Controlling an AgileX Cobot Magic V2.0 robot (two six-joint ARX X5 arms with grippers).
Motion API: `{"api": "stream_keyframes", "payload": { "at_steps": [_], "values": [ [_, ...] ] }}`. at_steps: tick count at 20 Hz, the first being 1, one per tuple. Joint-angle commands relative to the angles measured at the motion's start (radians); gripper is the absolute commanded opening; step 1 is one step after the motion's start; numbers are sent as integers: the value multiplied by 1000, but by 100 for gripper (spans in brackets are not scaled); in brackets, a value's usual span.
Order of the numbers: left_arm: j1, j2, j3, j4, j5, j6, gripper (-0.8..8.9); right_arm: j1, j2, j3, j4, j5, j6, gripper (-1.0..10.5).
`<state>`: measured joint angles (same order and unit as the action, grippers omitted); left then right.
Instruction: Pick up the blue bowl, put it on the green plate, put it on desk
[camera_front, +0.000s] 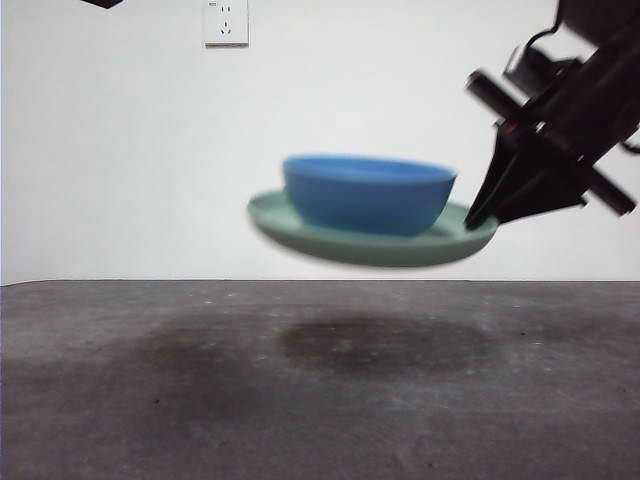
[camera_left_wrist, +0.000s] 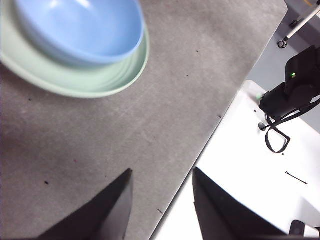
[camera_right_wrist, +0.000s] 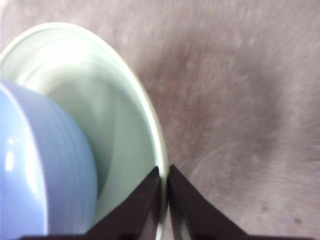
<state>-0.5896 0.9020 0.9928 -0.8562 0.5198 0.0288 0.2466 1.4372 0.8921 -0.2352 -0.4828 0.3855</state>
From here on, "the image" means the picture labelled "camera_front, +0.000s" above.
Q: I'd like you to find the blue ribbed bowl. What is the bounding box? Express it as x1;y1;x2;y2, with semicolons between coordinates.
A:
281;153;459;238

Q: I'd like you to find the green shallow plate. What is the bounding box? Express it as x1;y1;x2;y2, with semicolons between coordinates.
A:
245;188;501;269

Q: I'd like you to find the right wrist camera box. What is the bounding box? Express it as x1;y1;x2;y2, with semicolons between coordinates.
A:
502;42;584;89

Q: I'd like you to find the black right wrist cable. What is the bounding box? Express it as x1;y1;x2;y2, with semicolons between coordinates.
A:
521;17;561;51

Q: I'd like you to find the white wall power socket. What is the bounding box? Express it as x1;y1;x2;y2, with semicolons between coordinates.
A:
203;0;250;50

